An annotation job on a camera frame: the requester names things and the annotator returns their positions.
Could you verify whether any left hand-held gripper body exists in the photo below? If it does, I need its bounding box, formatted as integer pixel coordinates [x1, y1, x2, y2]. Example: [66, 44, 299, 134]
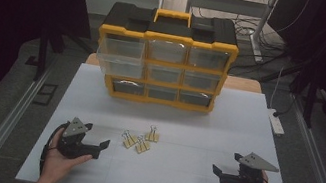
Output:
[54, 114, 95, 163]

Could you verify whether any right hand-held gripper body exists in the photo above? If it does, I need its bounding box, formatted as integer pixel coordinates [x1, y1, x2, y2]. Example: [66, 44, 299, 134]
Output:
[229, 148, 282, 183]

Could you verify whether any clear plastic drawer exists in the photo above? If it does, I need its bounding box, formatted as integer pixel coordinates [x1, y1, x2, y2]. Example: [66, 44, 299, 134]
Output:
[92, 33, 150, 82]

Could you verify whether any yellow black drawer organizer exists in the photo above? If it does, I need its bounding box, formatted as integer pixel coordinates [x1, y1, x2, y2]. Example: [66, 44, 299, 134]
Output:
[86, 0, 245, 119]

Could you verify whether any person's left hand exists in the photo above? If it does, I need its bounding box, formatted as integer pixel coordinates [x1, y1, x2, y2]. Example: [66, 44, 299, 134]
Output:
[36, 124, 98, 183]

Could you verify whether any white power strip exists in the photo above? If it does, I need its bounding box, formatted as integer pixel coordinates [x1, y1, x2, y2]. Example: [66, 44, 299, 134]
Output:
[264, 107, 289, 138]

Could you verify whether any wooden table board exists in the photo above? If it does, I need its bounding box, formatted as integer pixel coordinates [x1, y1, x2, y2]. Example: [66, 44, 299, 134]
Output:
[84, 50, 265, 96]

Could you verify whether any grid of clear drawers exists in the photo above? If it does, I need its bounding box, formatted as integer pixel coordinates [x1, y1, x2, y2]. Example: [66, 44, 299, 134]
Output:
[111, 33, 232, 112]

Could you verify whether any black stand leg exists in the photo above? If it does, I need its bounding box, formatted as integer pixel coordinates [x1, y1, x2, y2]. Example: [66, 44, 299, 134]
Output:
[22, 22, 68, 86]
[283, 73, 326, 132]

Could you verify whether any silver metal stand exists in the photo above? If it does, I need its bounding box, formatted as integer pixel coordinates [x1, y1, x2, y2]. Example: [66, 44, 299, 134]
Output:
[245, 0, 281, 65]

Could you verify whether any grey metal shelf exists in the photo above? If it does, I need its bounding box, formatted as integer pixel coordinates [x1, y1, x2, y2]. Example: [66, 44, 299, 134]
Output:
[184, 0, 271, 26]

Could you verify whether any black plug cable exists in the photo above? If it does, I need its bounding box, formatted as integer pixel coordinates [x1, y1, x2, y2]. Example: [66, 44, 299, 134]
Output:
[272, 92, 297, 121]

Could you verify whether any white power cable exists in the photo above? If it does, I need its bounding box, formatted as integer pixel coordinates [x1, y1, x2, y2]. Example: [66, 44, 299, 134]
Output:
[268, 64, 287, 112]

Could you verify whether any tangle of black floor cables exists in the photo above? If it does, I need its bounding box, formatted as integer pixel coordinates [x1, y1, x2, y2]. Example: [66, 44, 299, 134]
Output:
[184, 0, 313, 89]

